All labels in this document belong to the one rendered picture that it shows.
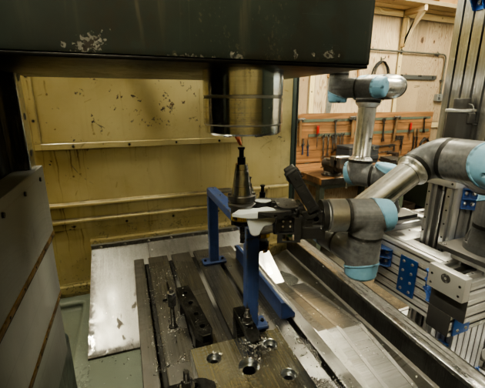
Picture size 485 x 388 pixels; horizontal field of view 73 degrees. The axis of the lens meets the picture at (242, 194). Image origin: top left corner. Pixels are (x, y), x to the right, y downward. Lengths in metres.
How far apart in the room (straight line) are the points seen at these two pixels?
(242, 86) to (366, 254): 0.45
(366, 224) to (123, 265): 1.24
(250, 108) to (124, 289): 1.20
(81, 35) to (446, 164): 0.87
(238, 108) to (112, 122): 1.10
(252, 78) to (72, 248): 1.41
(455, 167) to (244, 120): 0.59
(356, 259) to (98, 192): 1.27
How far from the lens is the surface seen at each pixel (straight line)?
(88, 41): 0.53
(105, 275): 1.69
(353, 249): 0.80
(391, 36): 4.54
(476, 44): 1.67
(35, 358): 0.79
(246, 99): 0.61
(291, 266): 1.91
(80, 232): 1.78
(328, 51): 0.63
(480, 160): 0.97
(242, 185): 0.69
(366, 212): 0.76
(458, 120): 1.57
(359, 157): 1.73
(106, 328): 1.54
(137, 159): 1.68
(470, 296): 1.40
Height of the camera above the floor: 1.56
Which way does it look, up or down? 16 degrees down
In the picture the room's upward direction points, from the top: straight up
